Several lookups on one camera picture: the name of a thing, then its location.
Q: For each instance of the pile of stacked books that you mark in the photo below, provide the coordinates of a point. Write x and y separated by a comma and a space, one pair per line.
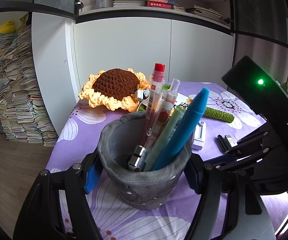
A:
23, 114

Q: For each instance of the right dark cabinet door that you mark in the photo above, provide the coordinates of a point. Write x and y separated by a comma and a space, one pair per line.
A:
265, 19

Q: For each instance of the red book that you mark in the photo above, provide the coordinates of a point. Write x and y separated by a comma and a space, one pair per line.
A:
159, 5

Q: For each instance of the purple floral tablecloth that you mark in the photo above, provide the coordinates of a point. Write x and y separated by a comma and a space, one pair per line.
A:
102, 214

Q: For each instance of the black marker pen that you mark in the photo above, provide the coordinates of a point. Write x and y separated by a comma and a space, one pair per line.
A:
222, 143

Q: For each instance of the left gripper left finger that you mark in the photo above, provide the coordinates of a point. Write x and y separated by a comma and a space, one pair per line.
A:
92, 178

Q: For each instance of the grey felt pen holder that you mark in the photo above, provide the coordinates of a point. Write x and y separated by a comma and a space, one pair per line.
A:
124, 161

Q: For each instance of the pink patterned pen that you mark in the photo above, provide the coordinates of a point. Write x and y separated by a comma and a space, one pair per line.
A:
164, 107

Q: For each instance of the red gel pen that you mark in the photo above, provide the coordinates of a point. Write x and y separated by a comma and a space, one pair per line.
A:
157, 75

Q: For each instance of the crochet sunflower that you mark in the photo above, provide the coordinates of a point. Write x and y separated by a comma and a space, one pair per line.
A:
114, 89

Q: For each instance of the sunflower gift card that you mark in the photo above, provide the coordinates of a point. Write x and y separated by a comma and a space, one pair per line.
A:
183, 100

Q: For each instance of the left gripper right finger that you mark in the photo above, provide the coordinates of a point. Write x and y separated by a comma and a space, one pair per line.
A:
193, 176

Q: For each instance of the light green pen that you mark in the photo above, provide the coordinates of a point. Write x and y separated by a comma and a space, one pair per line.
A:
164, 138

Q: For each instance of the white bookshelf cabinet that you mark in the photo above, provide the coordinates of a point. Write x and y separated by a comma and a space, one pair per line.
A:
72, 39

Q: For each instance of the blue pen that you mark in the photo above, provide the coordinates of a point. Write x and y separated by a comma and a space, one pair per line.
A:
190, 119

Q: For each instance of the yellow plush toy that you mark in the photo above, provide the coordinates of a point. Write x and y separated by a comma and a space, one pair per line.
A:
8, 27

